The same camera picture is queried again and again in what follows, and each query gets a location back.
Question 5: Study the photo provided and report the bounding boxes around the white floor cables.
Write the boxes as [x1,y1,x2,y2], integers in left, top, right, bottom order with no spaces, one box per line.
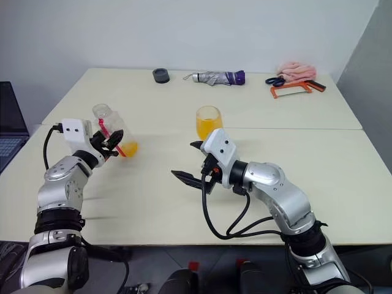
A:
[0,241,28,276]

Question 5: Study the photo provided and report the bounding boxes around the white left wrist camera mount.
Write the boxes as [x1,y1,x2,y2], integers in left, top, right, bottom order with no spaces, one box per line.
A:
[62,118,105,168]

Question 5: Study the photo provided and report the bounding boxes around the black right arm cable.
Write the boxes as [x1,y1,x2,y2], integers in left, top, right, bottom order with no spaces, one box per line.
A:
[200,165,287,241]

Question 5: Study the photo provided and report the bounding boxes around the clear wine glass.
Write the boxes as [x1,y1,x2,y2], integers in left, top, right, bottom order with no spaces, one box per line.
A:
[195,105,225,141]

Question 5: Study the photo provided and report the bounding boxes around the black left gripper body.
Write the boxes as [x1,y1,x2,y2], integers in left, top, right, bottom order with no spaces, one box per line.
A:
[91,131,110,162]

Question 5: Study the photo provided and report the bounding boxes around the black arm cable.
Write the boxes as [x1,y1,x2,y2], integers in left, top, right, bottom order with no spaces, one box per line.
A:
[43,123,131,290]
[200,165,287,241]

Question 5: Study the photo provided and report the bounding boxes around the grey metal bracket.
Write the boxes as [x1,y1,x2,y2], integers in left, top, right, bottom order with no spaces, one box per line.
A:
[125,282,151,294]

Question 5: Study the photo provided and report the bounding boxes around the clear bottle with orange drink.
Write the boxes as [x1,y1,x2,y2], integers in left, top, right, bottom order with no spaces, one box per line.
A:
[91,103,139,159]

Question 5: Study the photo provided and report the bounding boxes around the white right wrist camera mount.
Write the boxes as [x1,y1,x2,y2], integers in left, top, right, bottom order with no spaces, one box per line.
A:
[199,128,240,188]

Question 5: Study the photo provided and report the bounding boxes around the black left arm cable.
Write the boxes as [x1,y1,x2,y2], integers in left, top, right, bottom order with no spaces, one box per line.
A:
[43,123,131,290]

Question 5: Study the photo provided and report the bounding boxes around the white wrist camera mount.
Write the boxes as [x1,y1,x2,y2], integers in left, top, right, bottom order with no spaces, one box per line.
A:
[199,128,240,188]
[62,118,105,168]

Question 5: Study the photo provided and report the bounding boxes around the orange hacksaw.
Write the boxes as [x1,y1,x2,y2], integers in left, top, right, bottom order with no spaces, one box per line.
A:
[270,80,327,99]

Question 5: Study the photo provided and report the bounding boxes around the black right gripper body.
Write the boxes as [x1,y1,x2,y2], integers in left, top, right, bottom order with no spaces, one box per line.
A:
[200,154,222,195]

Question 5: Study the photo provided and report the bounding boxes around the black rounded shape red tab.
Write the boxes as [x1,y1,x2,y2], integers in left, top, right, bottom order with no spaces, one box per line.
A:
[235,258,271,294]
[159,260,200,294]

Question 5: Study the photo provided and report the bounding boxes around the folded grey purple umbrella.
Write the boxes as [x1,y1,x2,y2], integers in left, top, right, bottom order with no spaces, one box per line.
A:
[183,70,247,86]

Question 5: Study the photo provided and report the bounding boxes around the dark laptop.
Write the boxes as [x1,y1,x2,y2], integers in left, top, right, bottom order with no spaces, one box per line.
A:
[0,81,30,174]

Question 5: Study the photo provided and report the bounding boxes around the blue handled scissors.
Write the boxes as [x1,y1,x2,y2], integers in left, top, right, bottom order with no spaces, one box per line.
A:
[265,76,286,87]

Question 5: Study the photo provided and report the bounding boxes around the pink fluffy cloth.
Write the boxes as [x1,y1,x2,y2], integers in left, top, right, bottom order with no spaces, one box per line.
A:
[276,61,317,83]

